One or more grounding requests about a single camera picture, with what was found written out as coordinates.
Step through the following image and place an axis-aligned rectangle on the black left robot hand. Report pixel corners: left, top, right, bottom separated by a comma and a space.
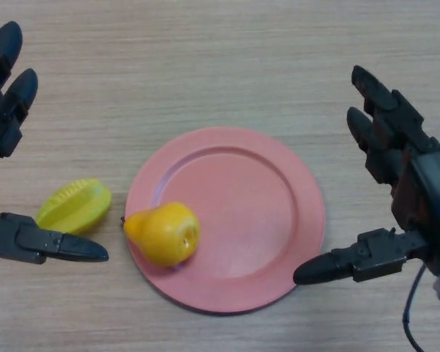
0, 21, 110, 265

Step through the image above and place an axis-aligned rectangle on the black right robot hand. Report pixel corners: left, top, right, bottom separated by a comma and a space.
293, 65, 440, 287

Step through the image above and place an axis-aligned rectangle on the yellow orange pear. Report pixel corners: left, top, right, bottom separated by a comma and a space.
121, 201, 202, 268

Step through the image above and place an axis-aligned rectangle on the pink round plate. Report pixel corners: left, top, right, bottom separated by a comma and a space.
124, 126, 326, 316

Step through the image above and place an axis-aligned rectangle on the yellow starfruit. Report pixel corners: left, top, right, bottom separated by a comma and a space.
35, 177, 113, 235

